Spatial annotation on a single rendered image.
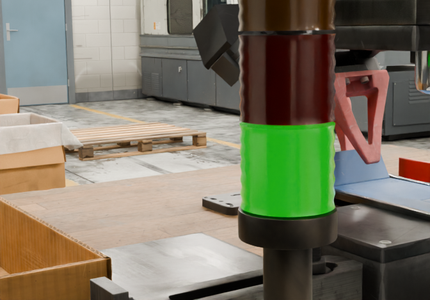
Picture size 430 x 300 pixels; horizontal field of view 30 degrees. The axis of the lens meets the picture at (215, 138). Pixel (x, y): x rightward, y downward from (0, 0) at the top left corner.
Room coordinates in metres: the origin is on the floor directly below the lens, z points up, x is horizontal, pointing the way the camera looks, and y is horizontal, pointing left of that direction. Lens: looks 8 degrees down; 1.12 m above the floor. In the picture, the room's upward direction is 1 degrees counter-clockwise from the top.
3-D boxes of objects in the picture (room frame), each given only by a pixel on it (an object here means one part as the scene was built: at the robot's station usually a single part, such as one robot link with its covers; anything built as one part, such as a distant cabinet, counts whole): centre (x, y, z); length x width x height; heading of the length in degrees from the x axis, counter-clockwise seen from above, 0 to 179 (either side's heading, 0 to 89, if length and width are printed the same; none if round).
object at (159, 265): (0.66, 0.04, 0.91); 0.17 x 0.16 x 0.02; 122
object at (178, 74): (9.93, -0.64, 0.49); 5.51 x 1.02 x 0.97; 29
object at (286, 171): (0.32, -0.03, 1.07); 0.04 x 0.04 x 0.03
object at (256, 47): (0.32, -0.03, 1.10); 0.04 x 0.04 x 0.03
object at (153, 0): (11.03, -0.02, 1.24); 2.95 x 0.98 x 0.90; 29
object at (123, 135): (7.34, 0.85, 0.07); 1.20 x 1.00 x 0.14; 121
